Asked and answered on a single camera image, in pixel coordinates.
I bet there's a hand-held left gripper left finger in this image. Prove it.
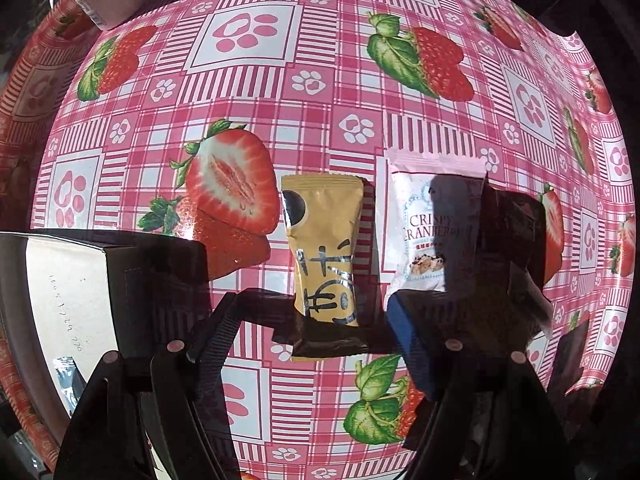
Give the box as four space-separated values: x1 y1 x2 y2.
52 292 241 480

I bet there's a white pink cranberry snack packet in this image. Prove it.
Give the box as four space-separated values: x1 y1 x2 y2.
384 149 488 311

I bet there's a black box with white inside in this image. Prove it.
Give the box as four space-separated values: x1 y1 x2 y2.
0 229 208 461

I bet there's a gold snack packet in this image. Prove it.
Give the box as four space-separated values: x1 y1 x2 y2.
280 172 371 359

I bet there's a clear plastic packet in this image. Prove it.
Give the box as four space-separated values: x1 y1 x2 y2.
51 356 87 406

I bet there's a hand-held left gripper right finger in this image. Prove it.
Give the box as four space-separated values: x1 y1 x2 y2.
387 294 576 480

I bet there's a strawberry printed pink tablecloth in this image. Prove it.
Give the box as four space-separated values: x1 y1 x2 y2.
0 0 633 480

